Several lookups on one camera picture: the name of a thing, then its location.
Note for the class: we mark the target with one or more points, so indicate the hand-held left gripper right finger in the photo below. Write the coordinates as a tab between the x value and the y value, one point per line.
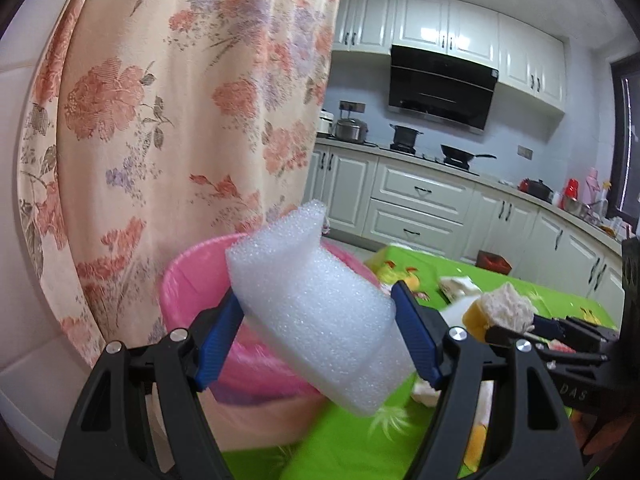
415	332

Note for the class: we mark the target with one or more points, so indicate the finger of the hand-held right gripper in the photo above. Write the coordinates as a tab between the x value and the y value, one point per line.
547	327
505	335

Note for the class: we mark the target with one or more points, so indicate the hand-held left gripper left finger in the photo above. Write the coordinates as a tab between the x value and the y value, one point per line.
220	340

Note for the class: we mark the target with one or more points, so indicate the yellow sponge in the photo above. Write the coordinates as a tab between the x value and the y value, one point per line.
505	307

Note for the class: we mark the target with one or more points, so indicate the pink trash bin with bag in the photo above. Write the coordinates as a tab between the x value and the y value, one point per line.
195	275

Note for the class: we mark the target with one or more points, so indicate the white foam block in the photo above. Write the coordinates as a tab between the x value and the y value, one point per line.
310	300

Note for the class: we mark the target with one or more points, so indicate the white cloth bundle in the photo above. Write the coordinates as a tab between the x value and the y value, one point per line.
457	287

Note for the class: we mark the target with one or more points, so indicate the white crumpled paper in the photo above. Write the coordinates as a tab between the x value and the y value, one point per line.
425	394

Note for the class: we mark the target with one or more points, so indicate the steel bowl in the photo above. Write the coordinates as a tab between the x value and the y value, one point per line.
577	207

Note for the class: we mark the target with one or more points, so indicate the green printed tablecloth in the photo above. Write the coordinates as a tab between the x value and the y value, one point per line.
350	440

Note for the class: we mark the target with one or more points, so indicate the red kettle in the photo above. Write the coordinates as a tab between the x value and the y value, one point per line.
571	194

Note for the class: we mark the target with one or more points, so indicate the pink bottle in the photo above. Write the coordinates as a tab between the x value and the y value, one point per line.
593	185

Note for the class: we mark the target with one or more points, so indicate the white lower cabinets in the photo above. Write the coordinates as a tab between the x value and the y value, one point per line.
415	200

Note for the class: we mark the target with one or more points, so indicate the red casserole pot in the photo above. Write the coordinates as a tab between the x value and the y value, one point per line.
535	189

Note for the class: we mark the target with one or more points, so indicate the dark window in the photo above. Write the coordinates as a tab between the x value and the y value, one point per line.
627	135

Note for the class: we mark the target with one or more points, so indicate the black frying pan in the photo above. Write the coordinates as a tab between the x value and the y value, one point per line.
457	152

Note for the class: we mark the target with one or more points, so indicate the black stock pot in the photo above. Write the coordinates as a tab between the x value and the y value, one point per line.
405	137

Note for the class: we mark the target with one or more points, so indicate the steel pressure cooker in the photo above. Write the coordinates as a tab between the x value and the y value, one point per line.
350	131

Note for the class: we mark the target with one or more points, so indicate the white rice cooker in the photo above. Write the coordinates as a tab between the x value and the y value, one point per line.
325	124

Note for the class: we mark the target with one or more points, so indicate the floral curtain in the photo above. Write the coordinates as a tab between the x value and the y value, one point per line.
175	110

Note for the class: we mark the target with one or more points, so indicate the black range hood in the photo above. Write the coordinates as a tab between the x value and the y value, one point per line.
440	85

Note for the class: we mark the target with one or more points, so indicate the wall socket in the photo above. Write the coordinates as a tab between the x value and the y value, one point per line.
351	106
524	150

